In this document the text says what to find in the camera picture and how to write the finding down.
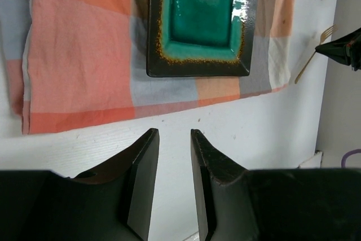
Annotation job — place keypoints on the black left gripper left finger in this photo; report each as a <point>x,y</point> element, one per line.
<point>111,201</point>

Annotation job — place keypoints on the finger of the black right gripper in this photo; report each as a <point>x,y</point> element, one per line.
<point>345,50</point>

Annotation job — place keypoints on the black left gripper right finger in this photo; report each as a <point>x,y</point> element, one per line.
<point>223,205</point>

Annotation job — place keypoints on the gold fork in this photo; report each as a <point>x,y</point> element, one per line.
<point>323,37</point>

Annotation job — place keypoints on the green square ceramic plate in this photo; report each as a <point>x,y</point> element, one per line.
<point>200,38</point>

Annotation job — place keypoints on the checkered orange blue cloth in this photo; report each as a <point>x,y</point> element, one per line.
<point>78,63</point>

